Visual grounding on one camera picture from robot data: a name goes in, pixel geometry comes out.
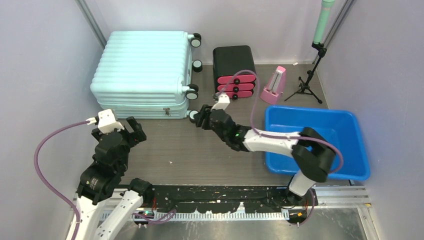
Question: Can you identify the light blue hard-shell suitcase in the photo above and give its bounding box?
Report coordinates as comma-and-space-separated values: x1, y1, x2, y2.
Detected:
90, 30, 203, 119

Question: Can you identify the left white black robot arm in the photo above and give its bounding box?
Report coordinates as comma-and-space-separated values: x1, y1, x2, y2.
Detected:
66, 113, 154, 240

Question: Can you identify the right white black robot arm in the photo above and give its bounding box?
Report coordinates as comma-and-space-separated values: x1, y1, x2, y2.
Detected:
189, 105, 339, 205

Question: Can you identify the black and pink drawer box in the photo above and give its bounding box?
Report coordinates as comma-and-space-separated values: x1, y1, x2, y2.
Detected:
212, 45, 256, 100

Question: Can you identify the pink metronome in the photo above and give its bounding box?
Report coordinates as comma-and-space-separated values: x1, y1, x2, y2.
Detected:
260, 66, 287, 105

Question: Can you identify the black tripod stand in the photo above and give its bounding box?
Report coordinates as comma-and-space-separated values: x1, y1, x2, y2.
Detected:
284, 42, 327, 104

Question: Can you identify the blue plastic tub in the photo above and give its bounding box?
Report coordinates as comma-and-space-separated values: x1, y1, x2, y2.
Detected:
264, 104, 371, 182

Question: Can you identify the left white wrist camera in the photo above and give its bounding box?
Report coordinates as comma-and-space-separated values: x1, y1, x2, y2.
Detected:
86, 109, 125, 134

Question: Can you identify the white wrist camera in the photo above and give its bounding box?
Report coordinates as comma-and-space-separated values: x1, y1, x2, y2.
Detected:
211, 92, 231, 110
86, 109, 125, 134

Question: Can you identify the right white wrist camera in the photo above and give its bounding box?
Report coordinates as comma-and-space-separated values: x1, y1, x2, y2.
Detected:
211, 92, 231, 110

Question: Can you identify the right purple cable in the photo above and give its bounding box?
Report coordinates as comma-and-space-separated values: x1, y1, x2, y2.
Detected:
219, 69, 344, 174

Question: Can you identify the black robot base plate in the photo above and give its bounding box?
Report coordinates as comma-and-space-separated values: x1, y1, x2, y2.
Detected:
142, 185, 318, 214

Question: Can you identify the aluminium rail frame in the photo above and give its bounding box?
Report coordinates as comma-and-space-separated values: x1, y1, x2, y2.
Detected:
70, 180, 373, 229

